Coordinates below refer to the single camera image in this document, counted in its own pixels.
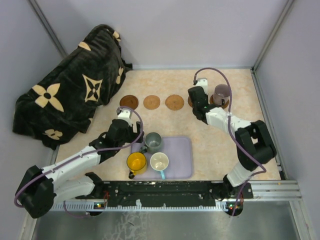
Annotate dark wooden coaster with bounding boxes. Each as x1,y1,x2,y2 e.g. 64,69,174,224
119,95,139,110
187,97,193,107
209,94,230,109

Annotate purple ceramic mug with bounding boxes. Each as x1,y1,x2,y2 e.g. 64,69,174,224
212,84,230,106

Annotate grey ceramic mug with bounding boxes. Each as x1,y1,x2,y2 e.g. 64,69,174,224
139,132,163,154

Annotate light woven rattan coaster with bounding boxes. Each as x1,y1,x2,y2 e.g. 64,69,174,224
143,95,161,110

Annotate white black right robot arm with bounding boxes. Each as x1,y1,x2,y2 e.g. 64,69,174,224
188,86,277,200

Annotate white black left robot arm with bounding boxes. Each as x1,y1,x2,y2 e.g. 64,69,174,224
14,119,144,219

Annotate yellow ceramic mug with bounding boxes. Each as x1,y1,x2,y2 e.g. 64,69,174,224
126,152,148,180

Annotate black floral blanket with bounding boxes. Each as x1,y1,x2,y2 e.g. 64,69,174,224
12,24,132,149

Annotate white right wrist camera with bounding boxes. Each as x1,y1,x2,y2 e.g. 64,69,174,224
193,78,208,96

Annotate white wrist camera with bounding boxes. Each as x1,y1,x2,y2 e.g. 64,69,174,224
193,78,208,96
116,108,133,127

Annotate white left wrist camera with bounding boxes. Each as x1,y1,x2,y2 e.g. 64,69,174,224
116,108,133,127

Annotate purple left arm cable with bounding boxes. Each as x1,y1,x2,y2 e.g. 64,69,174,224
13,106,145,218

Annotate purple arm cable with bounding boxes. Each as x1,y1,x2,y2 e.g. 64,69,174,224
192,67,266,217
13,106,145,218

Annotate white mug blue handle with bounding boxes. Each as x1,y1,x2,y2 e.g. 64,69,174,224
149,152,169,180

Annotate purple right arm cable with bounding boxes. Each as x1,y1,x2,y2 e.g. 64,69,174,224
192,67,266,217

